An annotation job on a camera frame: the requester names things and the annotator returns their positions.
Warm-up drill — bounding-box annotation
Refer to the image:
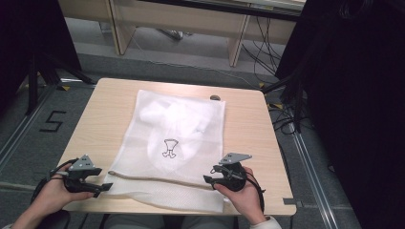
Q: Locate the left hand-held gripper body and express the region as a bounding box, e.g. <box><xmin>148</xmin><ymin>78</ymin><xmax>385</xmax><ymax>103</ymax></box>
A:
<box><xmin>62</xmin><ymin>154</ymin><xmax>97</xmax><ymax>194</ymax></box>

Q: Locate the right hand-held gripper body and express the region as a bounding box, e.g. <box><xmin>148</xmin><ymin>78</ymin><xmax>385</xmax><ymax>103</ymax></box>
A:
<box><xmin>217</xmin><ymin>152</ymin><xmax>253</xmax><ymax>193</ymax></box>

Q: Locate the white mesh laundry bag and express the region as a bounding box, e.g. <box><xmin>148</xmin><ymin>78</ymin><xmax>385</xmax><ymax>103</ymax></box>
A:
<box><xmin>103</xmin><ymin>89</ymin><xmax>236</xmax><ymax>214</ymax></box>

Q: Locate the person's left hand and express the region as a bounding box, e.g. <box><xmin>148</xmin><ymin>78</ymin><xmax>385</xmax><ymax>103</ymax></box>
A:
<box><xmin>37</xmin><ymin>163</ymin><xmax>96</xmax><ymax>219</ymax></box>

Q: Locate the person's right hand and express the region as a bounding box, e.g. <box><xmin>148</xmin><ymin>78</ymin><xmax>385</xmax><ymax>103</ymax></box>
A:
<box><xmin>213</xmin><ymin>167</ymin><xmax>266</xmax><ymax>225</ymax></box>

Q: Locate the grey tape piece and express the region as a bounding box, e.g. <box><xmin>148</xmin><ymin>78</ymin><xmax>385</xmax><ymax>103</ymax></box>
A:
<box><xmin>282</xmin><ymin>198</ymin><xmax>304</xmax><ymax>208</ymax></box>

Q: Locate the white garment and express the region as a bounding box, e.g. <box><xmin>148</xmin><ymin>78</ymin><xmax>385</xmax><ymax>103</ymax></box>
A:
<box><xmin>139</xmin><ymin>97</ymin><xmax>214</xmax><ymax>174</ymax></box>

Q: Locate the black tripod stand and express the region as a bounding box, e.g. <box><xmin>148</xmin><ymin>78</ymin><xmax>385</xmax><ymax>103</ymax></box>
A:
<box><xmin>262</xmin><ymin>71</ymin><xmax>309</xmax><ymax>135</ymax></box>
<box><xmin>24</xmin><ymin>52</ymin><xmax>97</xmax><ymax>116</ymax></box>

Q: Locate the black curtain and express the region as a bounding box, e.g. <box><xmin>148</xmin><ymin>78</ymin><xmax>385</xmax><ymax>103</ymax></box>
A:
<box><xmin>274</xmin><ymin>0</ymin><xmax>405</xmax><ymax>229</ymax></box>
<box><xmin>0</xmin><ymin>0</ymin><xmax>83</xmax><ymax>113</ymax></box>

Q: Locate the light wooden desk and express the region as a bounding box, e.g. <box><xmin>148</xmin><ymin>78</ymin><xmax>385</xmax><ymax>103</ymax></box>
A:
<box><xmin>57</xmin><ymin>0</ymin><xmax>308</xmax><ymax>68</ymax></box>

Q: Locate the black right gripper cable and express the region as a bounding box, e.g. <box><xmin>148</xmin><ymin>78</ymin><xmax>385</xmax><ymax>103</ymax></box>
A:
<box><xmin>244</xmin><ymin>177</ymin><xmax>266</xmax><ymax>214</ymax></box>

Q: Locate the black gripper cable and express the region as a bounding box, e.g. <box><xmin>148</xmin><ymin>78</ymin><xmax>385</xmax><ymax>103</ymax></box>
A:
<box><xmin>30</xmin><ymin>157</ymin><xmax>79</xmax><ymax>205</ymax></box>
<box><xmin>244</xmin><ymin>177</ymin><xmax>266</xmax><ymax>214</ymax></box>

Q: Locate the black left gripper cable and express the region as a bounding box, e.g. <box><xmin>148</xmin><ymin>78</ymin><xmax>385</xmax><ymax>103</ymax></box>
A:
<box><xmin>30</xmin><ymin>157</ymin><xmax>79</xmax><ymax>205</ymax></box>

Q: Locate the black floor cable tangle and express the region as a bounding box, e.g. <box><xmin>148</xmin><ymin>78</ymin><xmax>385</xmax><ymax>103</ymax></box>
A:
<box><xmin>266</xmin><ymin>100</ymin><xmax>308</xmax><ymax>136</ymax></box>

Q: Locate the metal floor rail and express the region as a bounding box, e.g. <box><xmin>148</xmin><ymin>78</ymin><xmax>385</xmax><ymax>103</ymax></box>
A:
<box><xmin>288</xmin><ymin>122</ymin><xmax>341</xmax><ymax>229</ymax></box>
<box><xmin>0</xmin><ymin>83</ymin><xmax>56</xmax><ymax>173</ymax></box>

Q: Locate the black hanging cable bundle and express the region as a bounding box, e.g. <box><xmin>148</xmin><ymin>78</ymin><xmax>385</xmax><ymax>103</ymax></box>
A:
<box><xmin>241</xmin><ymin>15</ymin><xmax>288</xmax><ymax>84</ymax></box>

